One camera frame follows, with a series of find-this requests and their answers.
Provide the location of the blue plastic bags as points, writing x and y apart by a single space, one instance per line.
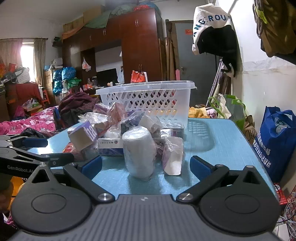
63 75

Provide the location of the wooden boards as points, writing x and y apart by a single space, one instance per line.
167 58

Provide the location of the black hanging garment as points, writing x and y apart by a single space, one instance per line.
223 48

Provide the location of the orange and white hanging bag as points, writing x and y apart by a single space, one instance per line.
138 77

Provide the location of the flat white box purple band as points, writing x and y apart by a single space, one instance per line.
109 143

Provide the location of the brown wooden wardrobe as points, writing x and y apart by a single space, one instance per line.
138 41

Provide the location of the small white box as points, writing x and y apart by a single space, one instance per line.
148 121

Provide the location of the purple and white box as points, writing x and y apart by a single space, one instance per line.
172 129

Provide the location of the red and white packet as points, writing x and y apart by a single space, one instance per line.
71 149

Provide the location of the green tote bag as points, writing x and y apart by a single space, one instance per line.
235 111

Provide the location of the white printed hanging bag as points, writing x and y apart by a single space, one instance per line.
208 20

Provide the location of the yellow quilt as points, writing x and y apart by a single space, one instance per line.
196 111

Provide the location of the pink floral quilt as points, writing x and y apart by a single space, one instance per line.
30 122

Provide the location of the white red plastic bag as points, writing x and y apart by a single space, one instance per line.
86 65

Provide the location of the dark maroon clothes pile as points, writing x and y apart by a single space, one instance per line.
76 104

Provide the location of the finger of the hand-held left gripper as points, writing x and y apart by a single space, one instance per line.
62 159
35 142

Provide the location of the white roll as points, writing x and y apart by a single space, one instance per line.
138 153

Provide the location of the crumpled white plastic bag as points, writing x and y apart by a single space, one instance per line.
90 117

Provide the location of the red cloth covered furniture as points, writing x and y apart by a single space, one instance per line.
22 92

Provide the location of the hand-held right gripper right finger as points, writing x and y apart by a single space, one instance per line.
198 167

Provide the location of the red door sign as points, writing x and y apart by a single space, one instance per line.
189 31

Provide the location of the window curtain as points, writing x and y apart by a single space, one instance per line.
39 60

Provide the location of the dark purple packet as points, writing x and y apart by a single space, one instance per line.
130 120

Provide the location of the black monitor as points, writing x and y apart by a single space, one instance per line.
106 75

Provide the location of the grey door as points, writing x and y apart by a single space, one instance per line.
196 69

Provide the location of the green cloth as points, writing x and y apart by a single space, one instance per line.
101 18

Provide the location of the blue tote bag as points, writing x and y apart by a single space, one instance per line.
275 148

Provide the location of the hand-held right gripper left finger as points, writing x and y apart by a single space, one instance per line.
92 165

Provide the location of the white plastic basket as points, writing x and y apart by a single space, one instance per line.
143 97

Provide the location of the pink bottle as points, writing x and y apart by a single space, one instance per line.
177 74

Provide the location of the purple cardboard box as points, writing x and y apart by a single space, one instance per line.
79 136

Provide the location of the brown hanging bag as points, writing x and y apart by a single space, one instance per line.
277 32

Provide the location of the metal rack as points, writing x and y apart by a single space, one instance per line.
216 78

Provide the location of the red box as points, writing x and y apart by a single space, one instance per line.
281 194
118 112

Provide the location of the pink packet in plastic wrap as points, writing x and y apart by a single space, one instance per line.
172 155

